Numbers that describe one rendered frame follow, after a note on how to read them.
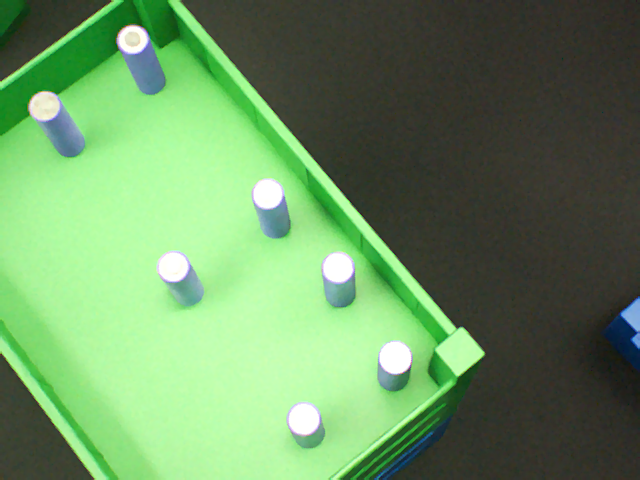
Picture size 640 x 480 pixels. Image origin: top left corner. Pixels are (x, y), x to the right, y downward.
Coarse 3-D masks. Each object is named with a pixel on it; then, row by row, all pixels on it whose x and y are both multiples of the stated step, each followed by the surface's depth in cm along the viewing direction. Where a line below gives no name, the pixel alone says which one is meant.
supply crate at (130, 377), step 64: (128, 0) 76; (64, 64) 77; (192, 64) 80; (0, 128) 78; (128, 128) 79; (192, 128) 78; (256, 128) 78; (0, 192) 78; (64, 192) 78; (128, 192) 78; (192, 192) 77; (320, 192) 75; (0, 256) 77; (64, 256) 77; (128, 256) 76; (192, 256) 76; (256, 256) 76; (320, 256) 76; (384, 256) 71; (0, 320) 75; (64, 320) 76; (128, 320) 75; (192, 320) 75; (256, 320) 75; (320, 320) 75; (384, 320) 75; (448, 320) 70; (64, 384) 75; (128, 384) 75; (192, 384) 74; (256, 384) 74; (320, 384) 74; (448, 384) 69; (128, 448) 74; (192, 448) 73; (256, 448) 73; (320, 448) 73; (384, 448) 72
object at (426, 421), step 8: (456, 392) 74; (464, 392) 79; (448, 400) 76; (456, 400) 80; (440, 408) 77; (448, 408) 81; (432, 416) 77; (416, 424) 76; (424, 424) 78; (408, 432) 76; (416, 432) 79; (400, 440) 76; (408, 440) 80; (392, 448) 76; (384, 456) 77; (368, 464) 76; (376, 464) 78; (360, 472) 76; (368, 472) 79
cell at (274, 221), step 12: (264, 180) 71; (252, 192) 71; (264, 192) 70; (276, 192) 71; (264, 204) 71; (276, 204) 70; (264, 216) 72; (276, 216) 72; (288, 216) 75; (264, 228) 75; (276, 228) 74; (288, 228) 76
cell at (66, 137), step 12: (36, 96) 72; (48, 96) 72; (36, 108) 72; (48, 108) 72; (60, 108) 72; (36, 120) 72; (48, 120) 72; (60, 120) 73; (72, 120) 75; (48, 132) 74; (60, 132) 74; (72, 132) 75; (60, 144) 76; (72, 144) 76; (84, 144) 78; (72, 156) 78
